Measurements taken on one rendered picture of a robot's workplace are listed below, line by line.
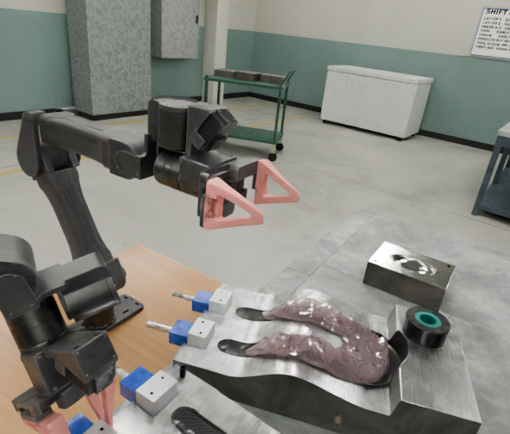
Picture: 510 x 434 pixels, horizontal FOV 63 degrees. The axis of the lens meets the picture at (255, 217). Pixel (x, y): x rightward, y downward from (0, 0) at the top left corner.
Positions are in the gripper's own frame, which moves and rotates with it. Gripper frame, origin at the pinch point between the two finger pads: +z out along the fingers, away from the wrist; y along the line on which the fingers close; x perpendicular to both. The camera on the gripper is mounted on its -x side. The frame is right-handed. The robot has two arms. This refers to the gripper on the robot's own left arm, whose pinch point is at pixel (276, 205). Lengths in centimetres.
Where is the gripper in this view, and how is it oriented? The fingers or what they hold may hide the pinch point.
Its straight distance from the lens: 54.4
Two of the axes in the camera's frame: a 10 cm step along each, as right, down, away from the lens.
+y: 5.3, -3.1, 7.9
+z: 8.4, 3.2, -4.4
